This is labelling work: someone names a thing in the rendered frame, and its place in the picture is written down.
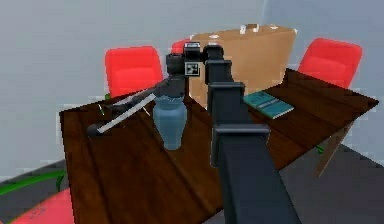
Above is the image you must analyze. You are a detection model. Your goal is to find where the blue ceramic vase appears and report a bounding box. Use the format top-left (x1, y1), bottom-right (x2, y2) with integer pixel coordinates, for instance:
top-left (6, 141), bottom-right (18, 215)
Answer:
top-left (152, 93), bottom-right (189, 151)

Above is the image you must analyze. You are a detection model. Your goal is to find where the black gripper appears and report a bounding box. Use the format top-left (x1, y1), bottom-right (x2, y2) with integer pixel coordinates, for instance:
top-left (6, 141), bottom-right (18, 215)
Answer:
top-left (86, 52), bottom-right (187, 138)

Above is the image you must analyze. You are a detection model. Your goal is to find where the dark brown wooden table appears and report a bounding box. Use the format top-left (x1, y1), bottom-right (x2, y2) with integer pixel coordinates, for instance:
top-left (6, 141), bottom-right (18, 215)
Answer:
top-left (58, 68), bottom-right (380, 224)

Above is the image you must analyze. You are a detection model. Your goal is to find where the red chair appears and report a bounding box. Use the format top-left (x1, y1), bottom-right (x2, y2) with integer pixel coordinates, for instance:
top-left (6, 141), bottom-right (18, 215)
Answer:
top-left (9, 187), bottom-right (76, 224)
top-left (104, 45), bottom-right (165, 99)
top-left (170, 38), bottom-right (192, 55)
top-left (297, 37), bottom-right (364, 90)

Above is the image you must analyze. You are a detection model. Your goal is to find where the teal book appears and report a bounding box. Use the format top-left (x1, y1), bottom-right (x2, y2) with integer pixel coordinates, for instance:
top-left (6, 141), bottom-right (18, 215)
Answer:
top-left (242, 91), bottom-right (296, 120)

